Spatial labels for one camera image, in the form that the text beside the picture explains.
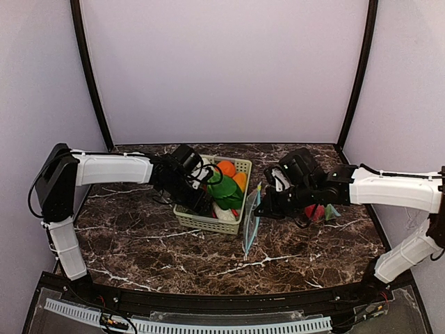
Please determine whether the spare clear zip bag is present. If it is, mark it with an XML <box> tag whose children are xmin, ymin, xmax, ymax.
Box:
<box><xmin>243</xmin><ymin>182</ymin><xmax>262</xmax><ymax>260</ymax></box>

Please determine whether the beige perforated plastic basket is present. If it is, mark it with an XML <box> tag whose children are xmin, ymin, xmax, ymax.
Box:
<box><xmin>173</xmin><ymin>154</ymin><xmax>252</xmax><ymax>234</ymax></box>

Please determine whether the clear zip bag blue zipper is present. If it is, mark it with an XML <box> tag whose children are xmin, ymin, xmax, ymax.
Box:
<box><xmin>304</xmin><ymin>204</ymin><xmax>341</xmax><ymax>221</ymax></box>

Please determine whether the green toy vegetable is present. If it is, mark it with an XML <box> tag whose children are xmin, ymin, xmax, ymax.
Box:
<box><xmin>324</xmin><ymin>205</ymin><xmax>337</xmax><ymax>221</ymax></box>

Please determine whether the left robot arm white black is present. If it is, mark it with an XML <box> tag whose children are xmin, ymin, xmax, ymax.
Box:
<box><xmin>28</xmin><ymin>143</ymin><xmax>212</xmax><ymax>281</ymax></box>

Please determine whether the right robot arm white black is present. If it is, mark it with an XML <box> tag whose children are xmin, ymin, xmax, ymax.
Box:
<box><xmin>254</xmin><ymin>148</ymin><xmax>444</xmax><ymax>287</ymax></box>

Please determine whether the green white bok choy toy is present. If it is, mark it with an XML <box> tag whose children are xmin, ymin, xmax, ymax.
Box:
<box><xmin>207</xmin><ymin>172</ymin><xmax>244</xmax><ymax>210</ymax></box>

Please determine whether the white toy garlic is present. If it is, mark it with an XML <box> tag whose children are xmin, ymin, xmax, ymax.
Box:
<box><xmin>212</xmin><ymin>202</ymin><xmax>236</xmax><ymax>222</ymax></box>

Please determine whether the yellow orange mango toy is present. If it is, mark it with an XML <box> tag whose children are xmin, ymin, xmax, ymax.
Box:
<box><xmin>232</xmin><ymin>172</ymin><xmax>248</xmax><ymax>193</ymax></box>

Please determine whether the orange toy fruit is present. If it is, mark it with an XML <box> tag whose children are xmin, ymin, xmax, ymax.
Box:
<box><xmin>217</xmin><ymin>160</ymin><xmax>236</xmax><ymax>177</ymax></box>

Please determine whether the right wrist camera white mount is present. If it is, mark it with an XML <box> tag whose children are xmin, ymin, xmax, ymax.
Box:
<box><xmin>264</xmin><ymin>165</ymin><xmax>292</xmax><ymax>192</ymax></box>

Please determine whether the black front rail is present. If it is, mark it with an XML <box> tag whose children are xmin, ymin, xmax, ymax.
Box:
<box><xmin>62</xmin><ymin>278</ymin><xmax>414</xmax><ymax>316</ymax></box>

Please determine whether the white slotted cable duct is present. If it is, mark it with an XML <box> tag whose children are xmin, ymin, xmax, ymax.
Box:
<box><xmin>44</xmin><ymin>298</ymin><xmax>332</xmax><ymax>333</ymax></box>

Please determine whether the right black frame post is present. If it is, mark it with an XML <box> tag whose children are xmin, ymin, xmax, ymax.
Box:
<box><xmin>337</xmin><ymin>0</ymin><xmax>379</xmax><ymax>151</ymax></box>

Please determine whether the black frame post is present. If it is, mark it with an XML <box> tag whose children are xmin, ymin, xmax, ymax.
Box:
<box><xmin>337</xmin><ymin>0</ymin><xmax>379</xmax><ymax>151</ymax></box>
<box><xmin>70</xmin><ymin>0</ymin><xmax>115</xmax><ymax>152</ymax></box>

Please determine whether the left black frame post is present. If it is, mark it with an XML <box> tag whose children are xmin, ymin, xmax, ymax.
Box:
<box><xmin>70</xmin><ymin>0</ymin><xmax>115</xmax><ymax>152</ymax></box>

